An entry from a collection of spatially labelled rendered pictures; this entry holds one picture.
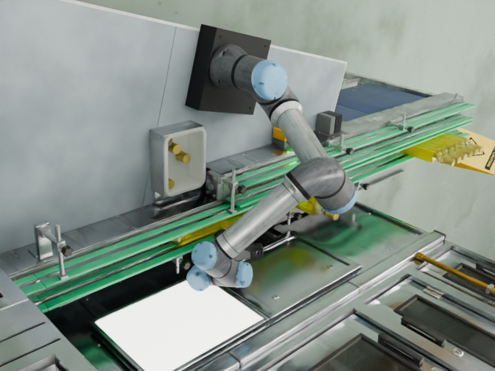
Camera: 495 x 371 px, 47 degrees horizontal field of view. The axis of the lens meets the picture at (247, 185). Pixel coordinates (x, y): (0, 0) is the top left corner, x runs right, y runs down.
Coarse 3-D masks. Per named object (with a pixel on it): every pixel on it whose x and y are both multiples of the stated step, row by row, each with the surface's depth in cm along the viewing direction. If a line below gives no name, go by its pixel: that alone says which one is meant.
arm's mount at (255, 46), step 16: (208, 32) 186; (224, 32) 186; (208, 48) 186; (256, 48) 199; (208, 64) 186; (192, 80) 192; (208, 80) 189; (192, 96) 192; (208, 96) 191; (224, 96) 197; (240, 96) 202; (224, 112) 199; (240, 112) 205
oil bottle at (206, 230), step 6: (204, 228) 196; (210, 228) 198; (216, 228) 200; (186, 234) 190; (192, 234) 192; (198, 234) 195; (204, 234) 197; (174, 240) 189; (180, 240) 190; (186, 240) 191; (192, 240) 194
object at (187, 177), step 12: (180, 132) 186; (192, 132) 197; (204, 132) 193; (180, 144) 197; (192, 144) 199; (204, 144) 195; (168, 156) 195; (192, 156) 201; (204, 156) 197; (168, 168) 197; (180, 168) 201; (192, 168) 203; (204, 168) 199; (168, 180) 190; (180, 180) 201; (192, 180) 202; (204, 180) 201; (168, 192) 191; (180, 192) 195
